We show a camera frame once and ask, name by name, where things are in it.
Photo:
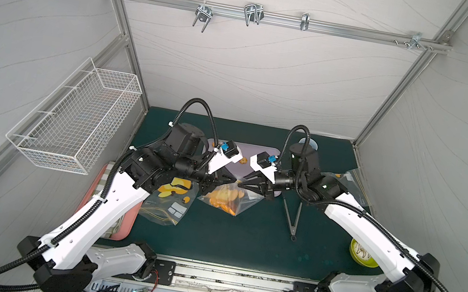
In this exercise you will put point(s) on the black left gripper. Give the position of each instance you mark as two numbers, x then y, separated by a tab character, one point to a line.
214	175

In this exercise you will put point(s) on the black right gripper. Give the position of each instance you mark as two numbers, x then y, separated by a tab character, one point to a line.
266	181

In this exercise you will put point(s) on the resealable bag table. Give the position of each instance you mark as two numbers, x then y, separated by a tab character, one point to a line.
231	198

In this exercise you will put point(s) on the clear resealable bag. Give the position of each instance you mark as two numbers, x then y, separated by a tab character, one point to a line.
352	181

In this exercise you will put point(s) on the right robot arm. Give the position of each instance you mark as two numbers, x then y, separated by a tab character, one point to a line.
403	269

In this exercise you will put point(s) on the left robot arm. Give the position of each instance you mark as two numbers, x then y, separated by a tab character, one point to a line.
59	261

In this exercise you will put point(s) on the resealable bag with duck print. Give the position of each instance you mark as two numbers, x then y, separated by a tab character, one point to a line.
169	204

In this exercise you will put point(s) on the lilac plastic tray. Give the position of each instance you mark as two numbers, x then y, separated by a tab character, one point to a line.
242	168

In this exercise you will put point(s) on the metal tongs on table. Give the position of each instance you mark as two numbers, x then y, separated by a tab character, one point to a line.
292	222

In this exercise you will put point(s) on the light blue ceramic mug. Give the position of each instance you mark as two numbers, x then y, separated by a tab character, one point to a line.
311	143

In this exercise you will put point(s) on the pink tray with checked cloth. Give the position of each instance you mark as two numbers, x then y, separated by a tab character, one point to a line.
123	226

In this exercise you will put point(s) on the green bowl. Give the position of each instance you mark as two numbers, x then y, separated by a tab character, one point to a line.
361	256

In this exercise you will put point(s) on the metal hook clamp left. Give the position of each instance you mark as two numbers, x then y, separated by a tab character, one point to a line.
203	14

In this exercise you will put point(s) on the metal hook clamp middle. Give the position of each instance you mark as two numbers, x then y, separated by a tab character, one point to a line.
253	13

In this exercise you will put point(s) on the metal hook clamp small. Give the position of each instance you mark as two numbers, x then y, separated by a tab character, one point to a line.
305	22

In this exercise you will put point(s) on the metal hook clamp right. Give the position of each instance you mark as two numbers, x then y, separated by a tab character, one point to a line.
415	42

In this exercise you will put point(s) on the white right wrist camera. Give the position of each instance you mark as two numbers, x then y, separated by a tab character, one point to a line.
266	164

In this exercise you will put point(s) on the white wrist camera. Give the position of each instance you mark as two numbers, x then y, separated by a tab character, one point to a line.
266	164
225	153

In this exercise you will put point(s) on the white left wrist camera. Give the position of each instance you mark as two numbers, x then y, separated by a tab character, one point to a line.
225	153

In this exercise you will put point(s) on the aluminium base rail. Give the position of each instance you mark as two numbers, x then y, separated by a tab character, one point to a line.
196	276

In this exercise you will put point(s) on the white wire basket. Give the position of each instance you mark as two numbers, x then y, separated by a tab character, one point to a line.
70	128

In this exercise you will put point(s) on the aluminium cross rail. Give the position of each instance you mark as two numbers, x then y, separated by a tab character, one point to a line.
293	22

